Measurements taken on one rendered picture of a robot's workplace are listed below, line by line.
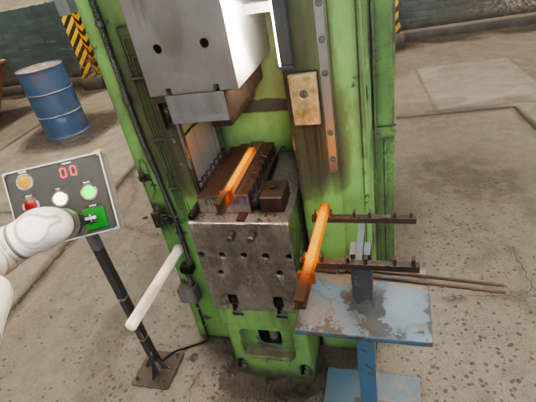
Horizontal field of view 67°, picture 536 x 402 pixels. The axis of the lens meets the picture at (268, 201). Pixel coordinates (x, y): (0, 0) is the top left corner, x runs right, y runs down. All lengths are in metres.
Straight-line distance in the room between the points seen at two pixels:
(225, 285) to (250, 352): 0.45
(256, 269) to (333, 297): 0.33
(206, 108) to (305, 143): 0.36
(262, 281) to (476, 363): 1.07
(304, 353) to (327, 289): 0.53
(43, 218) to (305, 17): 0.89
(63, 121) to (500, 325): 5.25
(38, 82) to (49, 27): 3.08
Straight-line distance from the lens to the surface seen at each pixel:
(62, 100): 5.91
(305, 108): 1.35
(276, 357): 1.96
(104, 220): 1.54
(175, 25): 1.27
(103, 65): 1.60
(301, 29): 1.31
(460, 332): 2.25
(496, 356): 2.20
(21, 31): 9.18
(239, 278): 1.61
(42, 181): 1.61
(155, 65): 1.33
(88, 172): 1.56
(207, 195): 1.48
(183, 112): 1.35
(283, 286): 1.58
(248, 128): 1.84
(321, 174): 1.47
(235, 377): 2.12
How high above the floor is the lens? 1.71
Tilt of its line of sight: 32 degrees down
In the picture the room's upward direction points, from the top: 11 degrees counter-clockwise
